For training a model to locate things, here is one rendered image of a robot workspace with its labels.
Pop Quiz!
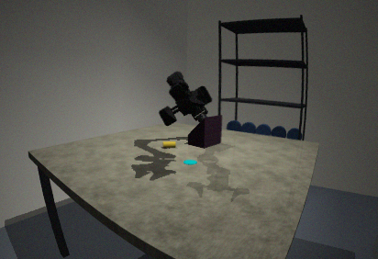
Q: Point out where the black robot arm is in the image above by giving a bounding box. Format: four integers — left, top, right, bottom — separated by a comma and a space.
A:
167, 71, 208, 123

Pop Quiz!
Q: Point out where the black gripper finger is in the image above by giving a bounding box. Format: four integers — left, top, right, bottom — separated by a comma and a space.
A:
189, 88, 207, 107
162, 106, 176, 124

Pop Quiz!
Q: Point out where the yellow cylinder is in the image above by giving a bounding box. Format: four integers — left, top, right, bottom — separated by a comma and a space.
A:
162, 141, 175, 148

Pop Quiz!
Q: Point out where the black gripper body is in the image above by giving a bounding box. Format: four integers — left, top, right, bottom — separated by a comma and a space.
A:
159, 86, 213, 126

